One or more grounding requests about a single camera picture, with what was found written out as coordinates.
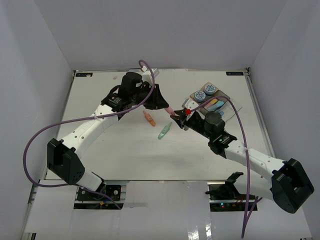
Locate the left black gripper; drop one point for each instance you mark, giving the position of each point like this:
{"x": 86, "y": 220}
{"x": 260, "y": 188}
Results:
{"x": 158, "y": 101}

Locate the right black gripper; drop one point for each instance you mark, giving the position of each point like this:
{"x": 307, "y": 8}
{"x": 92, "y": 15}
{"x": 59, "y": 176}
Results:
{"x": 182, "y": 120}

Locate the orange cap pink highlighter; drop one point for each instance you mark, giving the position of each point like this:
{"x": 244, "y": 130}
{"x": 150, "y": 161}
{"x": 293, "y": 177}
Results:
{"x": 212, "y": 102}

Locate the blue washi tape roll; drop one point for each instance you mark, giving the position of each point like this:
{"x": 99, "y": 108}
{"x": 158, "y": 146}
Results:
{"x": 209, "y": 89}
{"x": 199, "y": 96}

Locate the green correction tape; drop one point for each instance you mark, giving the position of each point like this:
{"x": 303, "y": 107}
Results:
{"x": 164, "y": 131}

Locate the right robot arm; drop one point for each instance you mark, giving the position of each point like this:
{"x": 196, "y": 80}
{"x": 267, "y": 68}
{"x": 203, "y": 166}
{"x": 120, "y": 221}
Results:
{"x": 284, "y": 182}

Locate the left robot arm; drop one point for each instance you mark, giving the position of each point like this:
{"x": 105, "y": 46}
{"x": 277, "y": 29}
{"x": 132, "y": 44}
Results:
{"x": 64, "y": 156}

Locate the grey transparent tray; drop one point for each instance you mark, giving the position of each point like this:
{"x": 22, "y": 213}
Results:
{"x": 219, "y": 96}

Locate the orange correction tape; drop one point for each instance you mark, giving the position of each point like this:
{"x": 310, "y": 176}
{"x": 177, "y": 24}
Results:
{"x": 149, "y": 118}

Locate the amber transparent tray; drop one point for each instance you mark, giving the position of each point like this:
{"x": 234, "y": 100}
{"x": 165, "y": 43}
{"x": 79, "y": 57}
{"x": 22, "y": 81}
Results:
{"x": 207, "y": 97}

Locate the left black corner label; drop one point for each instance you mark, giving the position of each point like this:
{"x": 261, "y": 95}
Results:
{"x": 83, "y": 74}

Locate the black corner label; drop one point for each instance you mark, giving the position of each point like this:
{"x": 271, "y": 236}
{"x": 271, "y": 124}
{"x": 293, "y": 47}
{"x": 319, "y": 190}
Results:
{"x": 83, "y": 74}
{"x": 234, "y": 73}

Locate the right black corner label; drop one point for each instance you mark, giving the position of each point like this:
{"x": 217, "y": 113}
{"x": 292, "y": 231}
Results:
{"x": 234, "y": 73}

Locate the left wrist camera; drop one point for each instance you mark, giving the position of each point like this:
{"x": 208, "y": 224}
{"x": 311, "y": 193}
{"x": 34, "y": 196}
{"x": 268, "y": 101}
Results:
{"x": 147, "y": 74}

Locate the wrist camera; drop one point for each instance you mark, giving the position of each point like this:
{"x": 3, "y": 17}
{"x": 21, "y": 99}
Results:
{"x": 147, "y": 74}
{"x": 189, "y": 105}

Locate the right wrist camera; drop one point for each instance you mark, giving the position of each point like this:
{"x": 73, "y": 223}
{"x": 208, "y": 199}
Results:
{"x": 189, "y": 105}

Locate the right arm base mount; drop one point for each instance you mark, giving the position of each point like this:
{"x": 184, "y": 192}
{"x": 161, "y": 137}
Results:
{"x": 223, "y": 199}

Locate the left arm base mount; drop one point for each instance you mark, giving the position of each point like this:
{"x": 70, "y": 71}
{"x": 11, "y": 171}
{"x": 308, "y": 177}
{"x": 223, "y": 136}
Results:
{"x": 111, "y": 197}

